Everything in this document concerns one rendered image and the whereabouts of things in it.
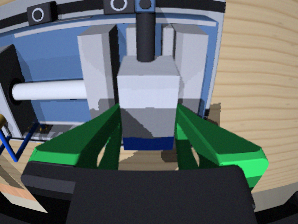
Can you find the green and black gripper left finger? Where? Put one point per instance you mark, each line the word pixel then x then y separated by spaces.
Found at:
pixel 81 145

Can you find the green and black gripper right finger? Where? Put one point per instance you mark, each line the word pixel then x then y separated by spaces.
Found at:
pixel 216 147

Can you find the grey metal block with blue end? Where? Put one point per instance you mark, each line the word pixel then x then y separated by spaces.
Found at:
pixel 148 98

